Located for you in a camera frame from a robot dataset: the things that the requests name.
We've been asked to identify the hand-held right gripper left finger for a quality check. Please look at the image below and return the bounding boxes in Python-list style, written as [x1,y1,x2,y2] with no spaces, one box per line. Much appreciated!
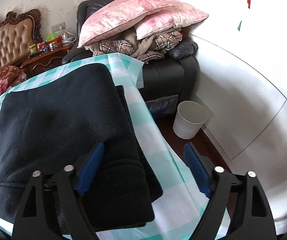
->
[12,141,105,240]

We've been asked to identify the green packet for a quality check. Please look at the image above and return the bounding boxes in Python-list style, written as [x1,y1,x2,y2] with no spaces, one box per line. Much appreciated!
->
[45,33,62,43]

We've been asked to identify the red floral blanket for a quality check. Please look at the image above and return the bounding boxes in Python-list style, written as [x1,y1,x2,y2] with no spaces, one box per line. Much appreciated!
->
[0,65,29,110]

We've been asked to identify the green checkered tablecloth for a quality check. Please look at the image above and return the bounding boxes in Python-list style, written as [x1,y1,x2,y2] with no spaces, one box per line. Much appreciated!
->
[0,53,231,240]

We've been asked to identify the black pants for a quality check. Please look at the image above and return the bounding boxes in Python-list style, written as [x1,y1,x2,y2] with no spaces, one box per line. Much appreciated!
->
[0,63,164,236]

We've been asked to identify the white waste bin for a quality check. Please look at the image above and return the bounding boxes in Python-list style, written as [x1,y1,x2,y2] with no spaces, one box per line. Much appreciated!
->
[173,101,207,139]

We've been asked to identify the black leather armchair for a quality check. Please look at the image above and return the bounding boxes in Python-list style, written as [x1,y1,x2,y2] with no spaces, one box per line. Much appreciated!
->
[62,0,199,119]

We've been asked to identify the large pink floral pillow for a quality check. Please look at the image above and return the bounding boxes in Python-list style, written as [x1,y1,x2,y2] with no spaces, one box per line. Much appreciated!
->
[77,0,209,49]

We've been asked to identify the small pink floral pillow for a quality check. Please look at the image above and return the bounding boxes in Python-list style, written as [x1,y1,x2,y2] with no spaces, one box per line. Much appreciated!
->
[135,14,204,40]

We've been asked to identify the dark wooden nightstand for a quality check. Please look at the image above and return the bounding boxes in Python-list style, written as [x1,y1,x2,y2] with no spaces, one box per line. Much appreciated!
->
[20,44,74,73]

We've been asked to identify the white wardrobe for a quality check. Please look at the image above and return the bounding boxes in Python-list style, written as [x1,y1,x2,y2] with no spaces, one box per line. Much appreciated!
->
[150,0,287,228]

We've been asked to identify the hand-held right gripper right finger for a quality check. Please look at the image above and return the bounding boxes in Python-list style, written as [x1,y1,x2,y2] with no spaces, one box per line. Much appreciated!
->
[183,142,277,240]

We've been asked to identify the plaid blanket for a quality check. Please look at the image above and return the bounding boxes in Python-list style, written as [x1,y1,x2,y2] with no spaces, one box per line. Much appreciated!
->
[91,27,183,64]

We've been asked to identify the tufted leather headboard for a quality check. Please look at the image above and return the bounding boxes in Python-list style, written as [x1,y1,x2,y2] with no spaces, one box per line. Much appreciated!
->
[0,8,44,82]

